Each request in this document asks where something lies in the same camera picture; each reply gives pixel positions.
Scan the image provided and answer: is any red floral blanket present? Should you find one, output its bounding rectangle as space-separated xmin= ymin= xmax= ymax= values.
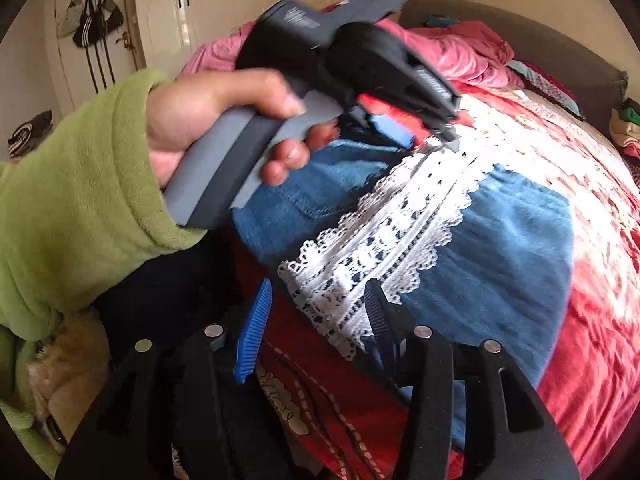
xmin=170 ymin=75 xmax=640 ymax=480

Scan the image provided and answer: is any black striped hanging bag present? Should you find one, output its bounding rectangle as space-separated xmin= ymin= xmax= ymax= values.
xmin=72 ymin=0 xmax=117 ymax=96

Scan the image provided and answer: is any grey bed headboard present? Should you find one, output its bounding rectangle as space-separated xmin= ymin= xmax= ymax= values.
xmin=395 ymin=0 xmax=630 ymax=121

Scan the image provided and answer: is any person's left hand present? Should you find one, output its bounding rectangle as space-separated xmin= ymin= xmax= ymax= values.
xmin=145 ymin=69 xmax=341 ymax=188

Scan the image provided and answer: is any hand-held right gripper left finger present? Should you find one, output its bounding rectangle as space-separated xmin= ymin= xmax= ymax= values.
xmin=55 ymin=279 xmax=273 ymax=480

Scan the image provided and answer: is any cream wardrobe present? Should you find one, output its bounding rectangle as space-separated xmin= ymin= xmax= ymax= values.
xmin=132 ymin=0 xmax=357 ymax=78

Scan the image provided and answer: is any pink duvet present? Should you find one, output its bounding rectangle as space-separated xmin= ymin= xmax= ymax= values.
xmin=180 ymin=2 xmax=516 ymax=91

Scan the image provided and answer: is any stack of folded clothes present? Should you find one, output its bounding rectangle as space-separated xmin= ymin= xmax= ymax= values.
xmin=609 ymin=97 xmax=640 ymax=161

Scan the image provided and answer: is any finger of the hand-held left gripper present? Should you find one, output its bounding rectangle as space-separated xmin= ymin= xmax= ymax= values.
xmin=357 ymin=110 xmax=417 ymax=151
xmin=415 ymin=115 xmax=462 ymax=155

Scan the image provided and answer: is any blue denim pants lace trim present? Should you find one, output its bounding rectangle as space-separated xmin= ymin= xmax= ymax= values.
xmin=232 ymin=135 xmax=576 ymax=401

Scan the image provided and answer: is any person's left forearm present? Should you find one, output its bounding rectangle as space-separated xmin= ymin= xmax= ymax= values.
xmin=0 ymin=67 xmax=208 ymax=341

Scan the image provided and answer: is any dark hanging bag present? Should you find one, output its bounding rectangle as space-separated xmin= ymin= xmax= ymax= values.
xmin=96 ymin=0 xmax=125 ymax=43

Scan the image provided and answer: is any grey hanging bag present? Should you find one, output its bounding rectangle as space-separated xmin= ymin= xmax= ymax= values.
xmin=54 ymin=0 xmax=83 ymax=40

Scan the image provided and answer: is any cream door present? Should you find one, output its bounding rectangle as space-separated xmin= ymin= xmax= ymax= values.
xmin=42 ymin=0 xmax=146 ymax=116

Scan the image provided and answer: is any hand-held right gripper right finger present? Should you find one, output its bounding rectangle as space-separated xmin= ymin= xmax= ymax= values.
xmin=364 ymin=278 xmax=581 ymax=480

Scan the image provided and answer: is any patterned pillow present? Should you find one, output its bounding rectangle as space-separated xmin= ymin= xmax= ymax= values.
xmin=507 ymin=59 xmax=586 ymax=121

